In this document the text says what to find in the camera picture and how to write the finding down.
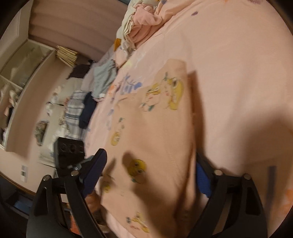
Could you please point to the white wall switch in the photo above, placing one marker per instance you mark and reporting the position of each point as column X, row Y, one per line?
column 24, row 173

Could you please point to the pink printed duvet cover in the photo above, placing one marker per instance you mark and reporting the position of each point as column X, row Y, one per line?
column 239, row 62

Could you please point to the grey small garment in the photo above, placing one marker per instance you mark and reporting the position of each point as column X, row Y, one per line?
column 103, row 76

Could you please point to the plaid grey white pillow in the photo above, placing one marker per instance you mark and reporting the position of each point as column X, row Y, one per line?
column 74, row 108

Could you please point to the white cream folded clothes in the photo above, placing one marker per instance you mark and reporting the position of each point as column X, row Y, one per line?
column 127, row 24

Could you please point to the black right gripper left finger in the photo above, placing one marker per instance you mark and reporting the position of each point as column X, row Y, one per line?
column 91, row 170

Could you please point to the peach cartoon print pajama garment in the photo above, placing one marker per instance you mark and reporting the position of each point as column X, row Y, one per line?
column 148, row 184

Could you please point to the white wall shelf unit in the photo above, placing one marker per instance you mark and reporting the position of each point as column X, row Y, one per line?
column 18, row 76

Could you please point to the pink folded clothes stack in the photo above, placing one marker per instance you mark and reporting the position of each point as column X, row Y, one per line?
column 146, row 20

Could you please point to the person's right hand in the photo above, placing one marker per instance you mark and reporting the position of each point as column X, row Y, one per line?
column 93, row 202

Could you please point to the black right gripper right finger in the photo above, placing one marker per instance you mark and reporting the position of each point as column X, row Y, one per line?
column 207, row 177

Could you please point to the navy blue garment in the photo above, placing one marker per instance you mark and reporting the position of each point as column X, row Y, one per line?
column 86, row 114

